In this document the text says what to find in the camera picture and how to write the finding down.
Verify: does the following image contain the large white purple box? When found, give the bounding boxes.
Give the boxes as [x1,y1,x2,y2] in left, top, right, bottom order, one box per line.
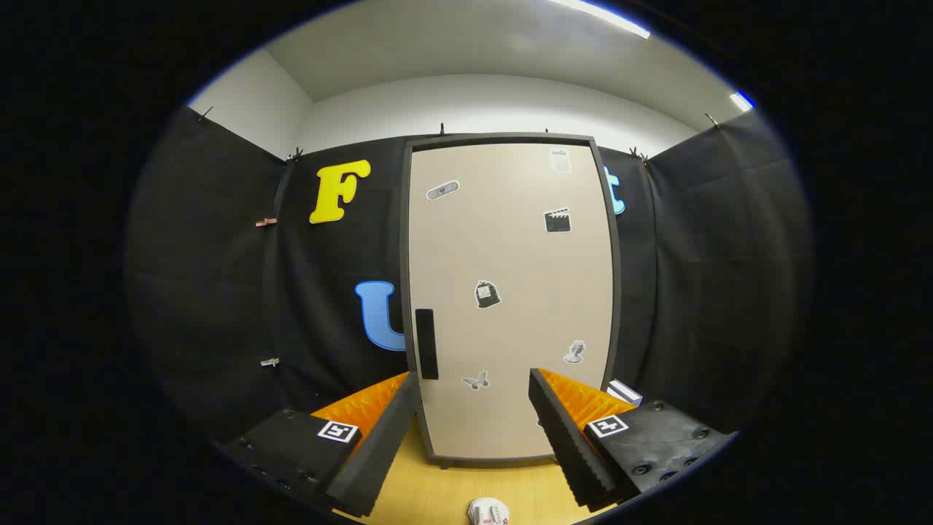
[606,379,644,408]

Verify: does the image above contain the white shoe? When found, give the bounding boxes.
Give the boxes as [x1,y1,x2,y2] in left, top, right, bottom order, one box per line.
[467,497,510,525]

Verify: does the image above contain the black backdrop cloth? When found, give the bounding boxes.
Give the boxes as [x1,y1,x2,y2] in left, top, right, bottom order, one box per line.
[125,102,813,446]

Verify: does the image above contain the grey shoe cabinet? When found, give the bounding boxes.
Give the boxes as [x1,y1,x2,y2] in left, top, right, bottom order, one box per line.
[399,133,622,469]

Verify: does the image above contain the black door handle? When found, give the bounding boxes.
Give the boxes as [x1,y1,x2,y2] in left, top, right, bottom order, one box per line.
[415,308,440,381]

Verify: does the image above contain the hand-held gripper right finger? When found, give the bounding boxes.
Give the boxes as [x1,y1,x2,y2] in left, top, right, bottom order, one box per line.
[528,367,733,511]

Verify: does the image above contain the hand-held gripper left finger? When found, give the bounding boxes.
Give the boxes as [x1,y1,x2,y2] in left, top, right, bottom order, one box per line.
[219,370,422,518]

